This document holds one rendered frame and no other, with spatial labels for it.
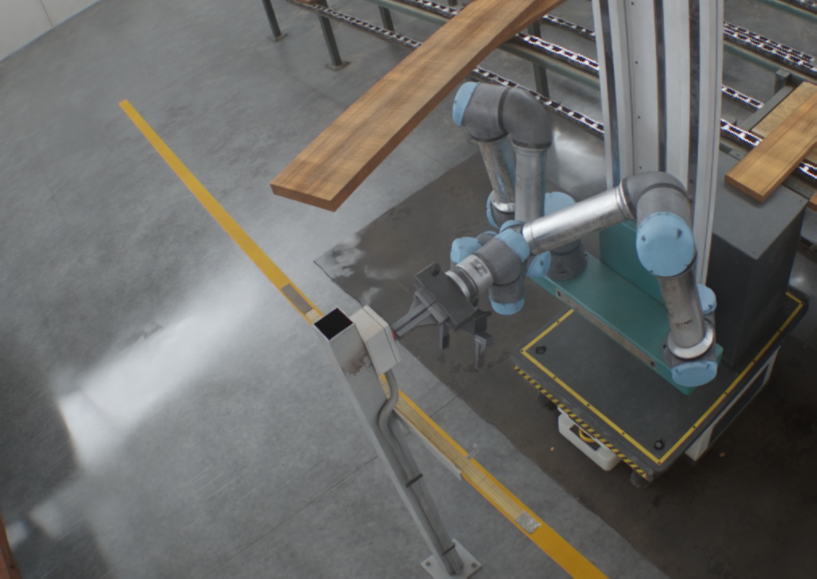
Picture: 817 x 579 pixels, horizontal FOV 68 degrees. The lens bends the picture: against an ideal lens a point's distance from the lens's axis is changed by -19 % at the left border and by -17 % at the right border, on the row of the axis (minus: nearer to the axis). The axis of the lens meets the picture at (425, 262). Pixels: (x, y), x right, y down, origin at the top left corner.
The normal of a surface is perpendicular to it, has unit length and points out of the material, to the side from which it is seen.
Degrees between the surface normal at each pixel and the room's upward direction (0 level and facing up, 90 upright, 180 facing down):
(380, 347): 90
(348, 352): 90
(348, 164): 0
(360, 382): 90
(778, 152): 0
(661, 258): 82
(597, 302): 0
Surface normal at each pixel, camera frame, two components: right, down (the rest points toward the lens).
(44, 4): 0.47, 0.58
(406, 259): -0.19, -0.69
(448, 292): 0.11, -0.40
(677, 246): -0.25, 0.62
